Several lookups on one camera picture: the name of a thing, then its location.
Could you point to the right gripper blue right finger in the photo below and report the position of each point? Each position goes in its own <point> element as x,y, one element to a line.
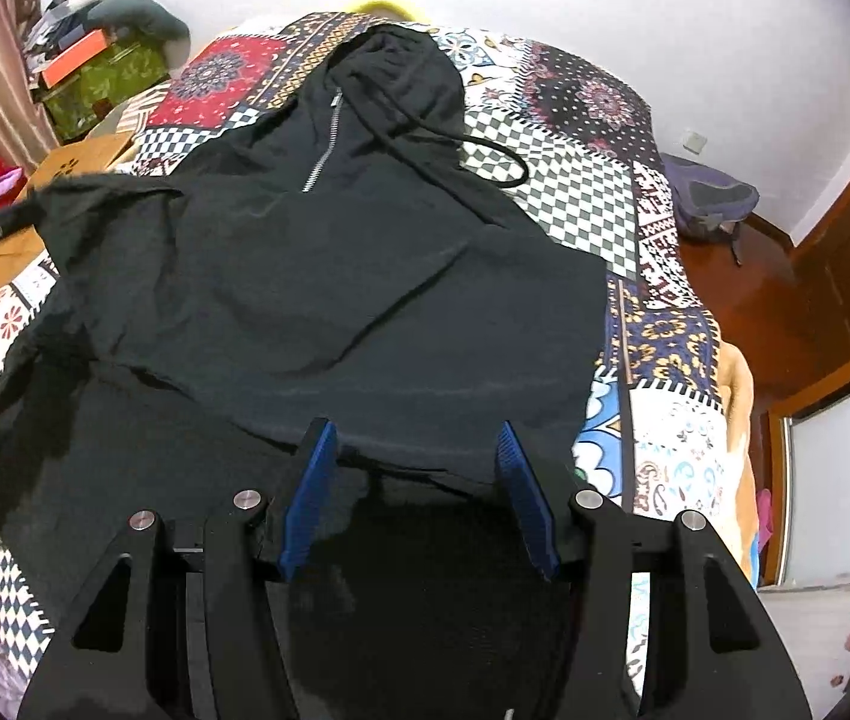
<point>514,474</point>

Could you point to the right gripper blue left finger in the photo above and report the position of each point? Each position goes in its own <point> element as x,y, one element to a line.
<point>298,504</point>

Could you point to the black hooded sweatshirt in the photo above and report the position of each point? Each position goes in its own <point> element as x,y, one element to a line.
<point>333,260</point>

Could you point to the bamboo folding lap table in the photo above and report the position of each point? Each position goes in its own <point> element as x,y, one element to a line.
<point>19,241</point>

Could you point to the green patterned storage box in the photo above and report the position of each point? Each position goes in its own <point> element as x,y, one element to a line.
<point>131,64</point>

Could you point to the orange box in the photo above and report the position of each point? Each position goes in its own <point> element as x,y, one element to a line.
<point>91,45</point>

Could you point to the dark green long pillow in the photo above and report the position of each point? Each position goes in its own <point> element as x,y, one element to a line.
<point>151,19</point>

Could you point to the white sliding wardrobe door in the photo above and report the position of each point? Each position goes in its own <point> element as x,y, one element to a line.
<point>809,445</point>

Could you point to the grey backpack on floor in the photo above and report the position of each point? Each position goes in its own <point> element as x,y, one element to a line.
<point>710,205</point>

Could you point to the colourful patchwork bedspread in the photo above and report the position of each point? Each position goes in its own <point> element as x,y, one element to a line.
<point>666,423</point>

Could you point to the white wall socket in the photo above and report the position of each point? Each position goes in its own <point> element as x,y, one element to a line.
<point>694,142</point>

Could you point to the yellow foam bed rail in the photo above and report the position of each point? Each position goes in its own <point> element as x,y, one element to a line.
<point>383,9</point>

